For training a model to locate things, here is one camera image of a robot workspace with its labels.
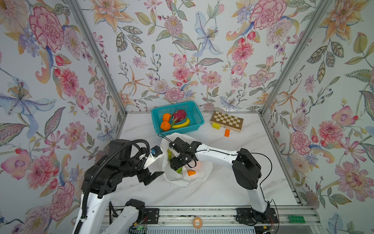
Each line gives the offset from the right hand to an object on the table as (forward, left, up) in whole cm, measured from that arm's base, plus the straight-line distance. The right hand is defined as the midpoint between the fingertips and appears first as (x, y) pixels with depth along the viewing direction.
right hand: (174, 163), depth 88 cm
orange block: (+28, -36, -6) cm, 46 cm away
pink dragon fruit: (+38, 0, +1) cm, 38 cm away
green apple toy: (-4, -3, -1) cm, 5 cm away
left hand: (-12, +4, +24) cm, 27 cm away
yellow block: (+33, -28, -3) cm, 44 cm away
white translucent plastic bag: (-5, -17, +3) cm, 18 cm away
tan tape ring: (-29, -16, -5) cm, 33 cm away
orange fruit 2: (+29, +10, 0) cm, 31 cm away
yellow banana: (+33, -3, -3) cm, 33 cm away
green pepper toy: (-1, +2, +12) cm, 12 cm away
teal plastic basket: (+45, -11, -1) cm, 46 cm away
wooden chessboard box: (+38, -37, -4) cm, 53 cm away
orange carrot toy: (-7, -10, +2) cm, 12 cm away
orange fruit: (+37, +10, +2) cm, 38 cm away
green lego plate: (-25, -63, -5) cm, 68 cm away
